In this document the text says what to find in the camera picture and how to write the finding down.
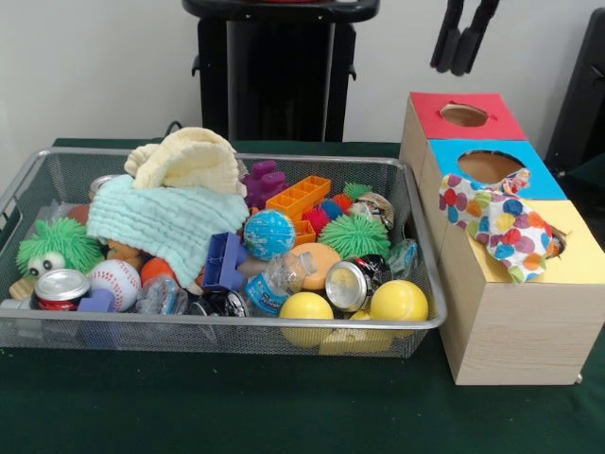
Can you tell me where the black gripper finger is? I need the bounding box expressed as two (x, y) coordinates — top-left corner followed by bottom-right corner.
(429, 0), (468, 74)
(451, 0), (501, 78)

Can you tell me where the polka dot cloth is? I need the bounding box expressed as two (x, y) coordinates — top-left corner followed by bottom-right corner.
(438, 168), (567, 285)

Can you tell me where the cream cloth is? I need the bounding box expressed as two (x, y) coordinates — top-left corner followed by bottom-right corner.
(124, 127), (248, 196)

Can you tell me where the mint green cloth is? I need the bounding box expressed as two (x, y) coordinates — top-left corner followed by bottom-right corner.
(87, 174), (251, 289)

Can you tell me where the wooden three-hole box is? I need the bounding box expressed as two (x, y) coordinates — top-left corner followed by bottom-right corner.
(399, 92), (605, 385)

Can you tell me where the silver mesh bin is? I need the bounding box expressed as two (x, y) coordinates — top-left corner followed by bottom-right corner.
(0, 147), (448, 358)

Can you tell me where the black upright panel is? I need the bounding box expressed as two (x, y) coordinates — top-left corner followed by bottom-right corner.
(545, 7), (605, 165)

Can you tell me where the dark green side-table cloth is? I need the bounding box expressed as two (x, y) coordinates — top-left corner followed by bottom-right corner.
(560, 150), (605, 200)

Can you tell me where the green spiky ball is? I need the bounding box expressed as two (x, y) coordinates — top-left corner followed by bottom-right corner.
(319, 215), (392, 260)
(16, 218), (105, 280)

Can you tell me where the orange building block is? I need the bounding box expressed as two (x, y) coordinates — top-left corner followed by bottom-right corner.
(265, 175), (332, 248)

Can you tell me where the black soda can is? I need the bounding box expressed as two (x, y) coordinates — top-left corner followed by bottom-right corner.
(324, 253), (393, 313)

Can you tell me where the blue globe ball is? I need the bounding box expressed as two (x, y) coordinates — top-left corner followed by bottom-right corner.
(243, 211), (297, 262)

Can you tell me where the yellow ball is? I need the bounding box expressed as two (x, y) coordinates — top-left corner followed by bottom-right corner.
(370, 280), (430, 340)
(278, 291), (335, 349)

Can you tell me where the dark green table cloth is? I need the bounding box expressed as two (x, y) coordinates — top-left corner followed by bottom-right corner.
(0, 136), (605, 454)

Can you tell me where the silver red soda can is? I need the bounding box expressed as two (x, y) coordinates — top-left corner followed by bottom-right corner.
(30, 268), (92, 312)

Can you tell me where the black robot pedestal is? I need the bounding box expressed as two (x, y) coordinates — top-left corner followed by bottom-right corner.
(181, 0), (382, 142)

